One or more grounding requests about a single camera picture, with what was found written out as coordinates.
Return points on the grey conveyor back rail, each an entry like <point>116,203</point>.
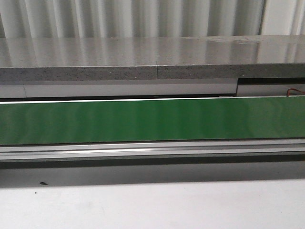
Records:
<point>145,88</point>

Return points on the green conveyor belt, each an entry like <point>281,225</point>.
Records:
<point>98,121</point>

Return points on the white corrugated curtain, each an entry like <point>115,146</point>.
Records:
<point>150,18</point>

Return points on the aluminium conveyor front rail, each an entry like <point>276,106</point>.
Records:
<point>153,150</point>

